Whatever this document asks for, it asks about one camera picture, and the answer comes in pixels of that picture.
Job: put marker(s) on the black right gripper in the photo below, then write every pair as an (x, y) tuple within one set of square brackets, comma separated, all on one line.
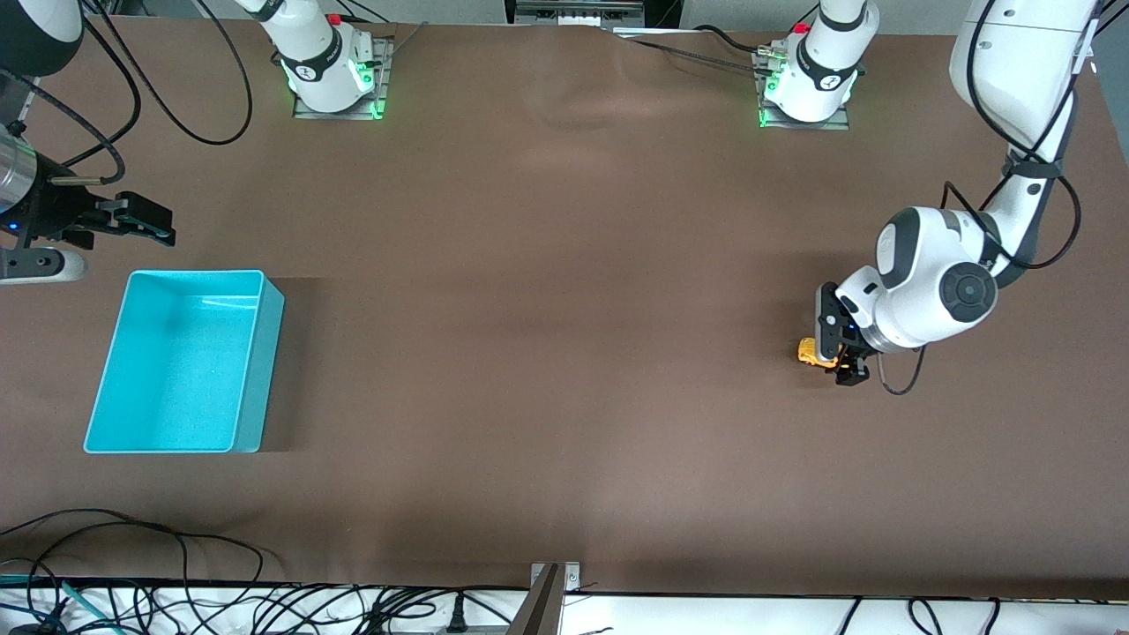
[(55, 214)]

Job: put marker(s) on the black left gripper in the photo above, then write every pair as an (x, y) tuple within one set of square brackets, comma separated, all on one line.
[(854, 356)]

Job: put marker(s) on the yellow beetle toy car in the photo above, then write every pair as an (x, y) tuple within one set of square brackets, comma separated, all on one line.
[(810, 353)]

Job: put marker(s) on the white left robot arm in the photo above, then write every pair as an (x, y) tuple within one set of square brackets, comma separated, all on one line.
[(926, 291)]

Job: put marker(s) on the turquoise plastic bin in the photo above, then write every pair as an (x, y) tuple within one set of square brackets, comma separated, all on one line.
[(176, 370)]

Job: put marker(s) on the small metal mounting plate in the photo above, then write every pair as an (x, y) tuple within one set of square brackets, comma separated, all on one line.
[(571, 578)]

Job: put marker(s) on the grey power strip with sockets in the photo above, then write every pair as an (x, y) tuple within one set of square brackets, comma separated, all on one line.
[(573, 12)]

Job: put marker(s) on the black power plug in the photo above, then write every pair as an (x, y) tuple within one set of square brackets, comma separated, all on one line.
[(457, 617)]

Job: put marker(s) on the flat grey power strip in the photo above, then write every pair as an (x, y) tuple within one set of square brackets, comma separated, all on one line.
[(423, 631)]

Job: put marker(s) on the aluminium frame with grey panel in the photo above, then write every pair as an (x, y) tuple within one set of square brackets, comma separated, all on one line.
[(22, 101)]

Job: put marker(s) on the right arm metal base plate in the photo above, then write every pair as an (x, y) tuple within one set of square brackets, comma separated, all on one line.
[(335, 115)]

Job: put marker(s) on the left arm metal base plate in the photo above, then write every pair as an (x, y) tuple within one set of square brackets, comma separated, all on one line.
[(807, 126)]

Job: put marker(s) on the aluminium frame corner piece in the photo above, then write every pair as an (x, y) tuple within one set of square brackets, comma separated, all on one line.
[(1091, 55)]

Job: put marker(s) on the grey metal post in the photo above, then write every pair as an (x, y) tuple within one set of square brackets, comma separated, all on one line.
[(540, 613)]

